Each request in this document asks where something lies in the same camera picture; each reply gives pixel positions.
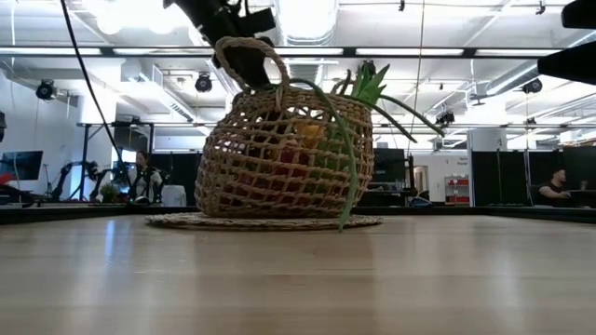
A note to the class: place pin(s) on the green onion bunch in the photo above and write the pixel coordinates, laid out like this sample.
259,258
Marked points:
349,153

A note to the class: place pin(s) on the white round container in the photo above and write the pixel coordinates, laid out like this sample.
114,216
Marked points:
173,195

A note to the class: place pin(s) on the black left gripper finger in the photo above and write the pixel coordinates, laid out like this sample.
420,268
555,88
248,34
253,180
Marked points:
239,65
258,56

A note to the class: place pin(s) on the woven wicker basket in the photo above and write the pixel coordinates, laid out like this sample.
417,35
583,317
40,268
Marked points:
261,186

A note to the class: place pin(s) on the person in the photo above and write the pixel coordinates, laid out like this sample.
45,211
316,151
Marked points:
145,179
555,188

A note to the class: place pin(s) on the black ceiling camera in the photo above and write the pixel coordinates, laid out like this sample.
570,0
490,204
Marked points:
446,117
203,83
532,86
45,89

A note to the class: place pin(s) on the background robot arms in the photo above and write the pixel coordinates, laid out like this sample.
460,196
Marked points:
70,179

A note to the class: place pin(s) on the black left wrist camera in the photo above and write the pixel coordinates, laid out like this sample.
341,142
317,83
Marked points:
258,21

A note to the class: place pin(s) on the round woven mat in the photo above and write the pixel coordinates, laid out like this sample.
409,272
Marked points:
186,221

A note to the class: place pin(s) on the silver ceiling air duct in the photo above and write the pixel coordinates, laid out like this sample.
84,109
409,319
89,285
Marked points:
305,23

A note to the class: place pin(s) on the green husked corn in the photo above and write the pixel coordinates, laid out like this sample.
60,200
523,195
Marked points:
371,88

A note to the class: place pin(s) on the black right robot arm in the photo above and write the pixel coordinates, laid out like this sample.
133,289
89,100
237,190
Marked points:
572,62

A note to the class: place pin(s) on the red round produce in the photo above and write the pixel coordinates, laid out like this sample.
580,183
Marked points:
288,160

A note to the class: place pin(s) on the yellow bell pepper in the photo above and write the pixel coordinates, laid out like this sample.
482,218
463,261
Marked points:
309,132

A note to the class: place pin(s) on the computer monitor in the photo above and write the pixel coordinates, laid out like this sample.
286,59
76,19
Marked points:
21,165

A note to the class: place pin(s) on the shelf with red bins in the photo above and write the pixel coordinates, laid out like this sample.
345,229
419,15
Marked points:
457,190

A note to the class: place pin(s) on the small green plant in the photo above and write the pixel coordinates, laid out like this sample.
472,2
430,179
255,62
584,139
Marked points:
108,192

